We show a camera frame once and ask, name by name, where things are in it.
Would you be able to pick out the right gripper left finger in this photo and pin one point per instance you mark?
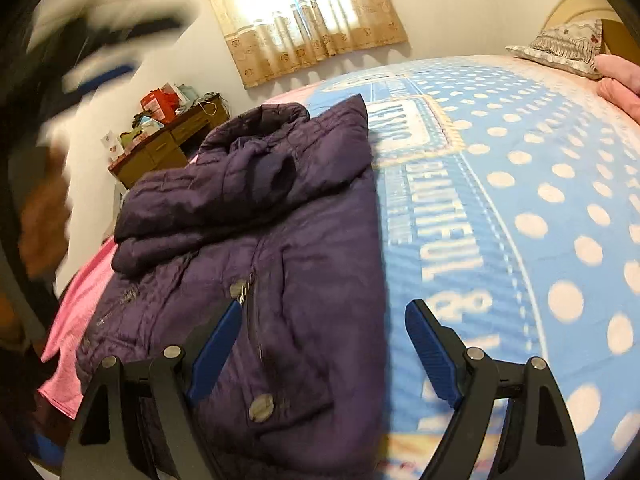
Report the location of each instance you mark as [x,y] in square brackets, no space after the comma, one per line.
[129,405]

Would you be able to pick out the dark purple padded jacket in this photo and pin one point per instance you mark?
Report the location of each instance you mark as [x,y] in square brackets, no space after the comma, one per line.
[279,208]

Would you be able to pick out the blue pink printed bedspread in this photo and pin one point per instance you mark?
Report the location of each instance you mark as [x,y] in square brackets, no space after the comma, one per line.
[508,201]

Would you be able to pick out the white greeting card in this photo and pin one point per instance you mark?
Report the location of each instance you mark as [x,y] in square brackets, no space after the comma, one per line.
[111,143]

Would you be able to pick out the dark wooden desk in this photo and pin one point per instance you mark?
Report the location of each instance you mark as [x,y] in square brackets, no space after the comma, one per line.
[173,145]

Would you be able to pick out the red gift box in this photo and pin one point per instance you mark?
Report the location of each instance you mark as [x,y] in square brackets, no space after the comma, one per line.
[161,105]

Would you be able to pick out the folded pink floral blanket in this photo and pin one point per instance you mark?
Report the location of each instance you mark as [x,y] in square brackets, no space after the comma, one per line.
[620,83]

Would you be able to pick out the grey patterned pillow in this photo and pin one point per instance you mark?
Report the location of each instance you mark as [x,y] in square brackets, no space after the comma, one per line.
[570,47]

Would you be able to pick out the cream wooden headboard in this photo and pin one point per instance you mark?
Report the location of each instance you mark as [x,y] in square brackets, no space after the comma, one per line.
[616,38]

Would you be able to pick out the beige curtain centre window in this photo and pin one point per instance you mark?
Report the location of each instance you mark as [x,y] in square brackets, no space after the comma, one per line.
[269,39]

